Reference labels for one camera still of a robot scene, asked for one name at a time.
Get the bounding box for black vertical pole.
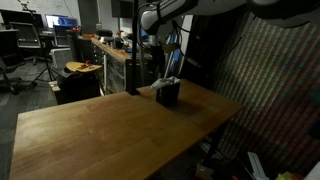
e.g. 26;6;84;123
125;0;142;97

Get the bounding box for yellow green object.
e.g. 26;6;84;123
274;171;295;180

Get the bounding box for black mesh holder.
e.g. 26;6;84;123
155;82;181;108

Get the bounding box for leaning aluminium post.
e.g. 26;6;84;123
161;33;184;83

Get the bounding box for upright aluminium post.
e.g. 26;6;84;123
137;33;147;88

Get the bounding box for wooden workbench with drawers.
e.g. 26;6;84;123
90;35;162;96

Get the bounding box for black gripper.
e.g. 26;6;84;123
150;44;168;80

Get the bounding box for white woven towel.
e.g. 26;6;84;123
149;76;181;92

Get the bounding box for small red parts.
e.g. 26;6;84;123
76;60;93;70

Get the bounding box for black tripod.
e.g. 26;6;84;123
28;34;67;88

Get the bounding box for mesh back office chair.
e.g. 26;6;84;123
8;21;44;66

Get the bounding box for blue foam board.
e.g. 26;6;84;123
140;28;184;81

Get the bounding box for lit computer monitor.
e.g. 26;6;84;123
44;13;80;30

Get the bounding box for wall mounted black screen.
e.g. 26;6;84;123
111;0;148;20

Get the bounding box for white plastic object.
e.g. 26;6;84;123
247;151;270;180

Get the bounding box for round wooden stool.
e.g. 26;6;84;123
64;60;104;75

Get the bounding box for black computer monitor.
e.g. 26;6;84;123
0;8;45;29

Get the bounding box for tan wrist mount plate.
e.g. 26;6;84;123
162;42;180;54

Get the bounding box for red capped dark bottle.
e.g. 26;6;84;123
114;29;125;50

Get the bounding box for striped screen panel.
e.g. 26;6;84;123
209;13;320;178

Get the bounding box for black computer tower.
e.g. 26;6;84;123
65;29;83;63

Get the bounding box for black office chair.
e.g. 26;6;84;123
0;29;29;96

